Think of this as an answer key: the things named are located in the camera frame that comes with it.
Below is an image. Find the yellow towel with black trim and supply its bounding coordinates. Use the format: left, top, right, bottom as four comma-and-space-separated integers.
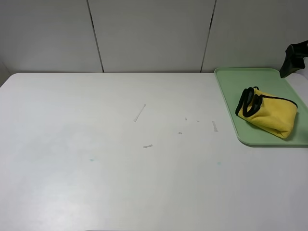
235, 86, 298, 139

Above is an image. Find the light green plastic tray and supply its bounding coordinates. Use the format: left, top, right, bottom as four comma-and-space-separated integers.
214, 68, 308, 146

